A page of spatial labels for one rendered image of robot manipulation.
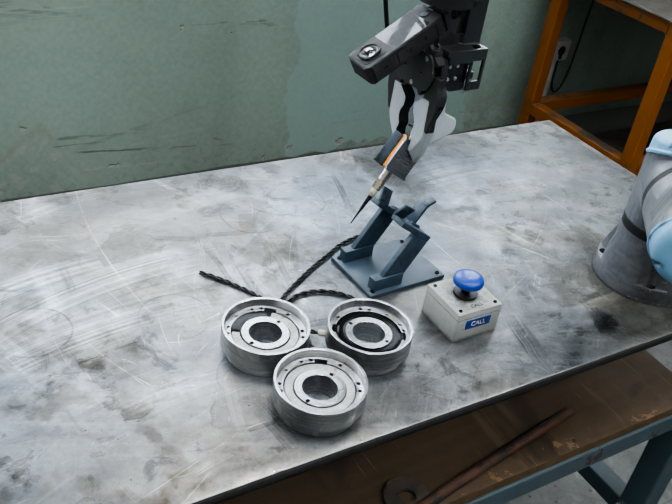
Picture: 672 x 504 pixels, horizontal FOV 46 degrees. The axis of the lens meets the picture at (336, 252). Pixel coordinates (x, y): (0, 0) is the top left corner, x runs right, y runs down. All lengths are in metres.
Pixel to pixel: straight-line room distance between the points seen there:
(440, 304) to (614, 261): 0.31
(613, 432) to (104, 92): 1.74
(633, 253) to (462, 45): 0.41
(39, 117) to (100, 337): 1.55
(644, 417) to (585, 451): 0.13
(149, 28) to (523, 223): 1.46
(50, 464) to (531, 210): 0.86
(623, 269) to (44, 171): 1.82
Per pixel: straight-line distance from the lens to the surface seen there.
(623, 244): 1.22
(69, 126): 2.52
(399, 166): 1.02
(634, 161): 2.96
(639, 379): 1.51
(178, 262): 1.11
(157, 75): 2.53
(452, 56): 0.97
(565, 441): 1.33
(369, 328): 1.00
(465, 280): 1.02
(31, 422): 0.90
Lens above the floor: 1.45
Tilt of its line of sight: 34 degrees down
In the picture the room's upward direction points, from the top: 9 degrees clockwise
